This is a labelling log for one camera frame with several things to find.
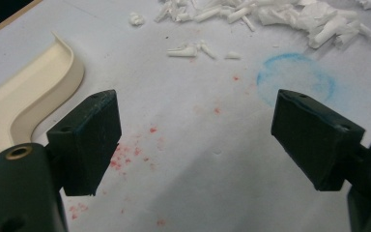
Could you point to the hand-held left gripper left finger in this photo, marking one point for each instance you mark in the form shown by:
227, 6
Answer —
83, 145

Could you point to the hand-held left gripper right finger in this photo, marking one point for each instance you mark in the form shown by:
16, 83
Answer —
315, 141

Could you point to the cream plastic dustpan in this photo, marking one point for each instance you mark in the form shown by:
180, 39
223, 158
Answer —
0, 109

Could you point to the pile of white paper scraps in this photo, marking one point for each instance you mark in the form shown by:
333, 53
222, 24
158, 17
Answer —
315, 19

